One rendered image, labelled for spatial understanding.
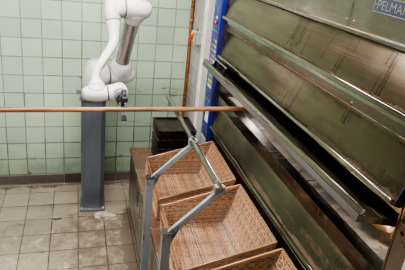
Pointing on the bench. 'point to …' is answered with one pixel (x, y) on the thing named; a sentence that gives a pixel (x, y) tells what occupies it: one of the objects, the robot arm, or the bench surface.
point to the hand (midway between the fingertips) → (124, 109)
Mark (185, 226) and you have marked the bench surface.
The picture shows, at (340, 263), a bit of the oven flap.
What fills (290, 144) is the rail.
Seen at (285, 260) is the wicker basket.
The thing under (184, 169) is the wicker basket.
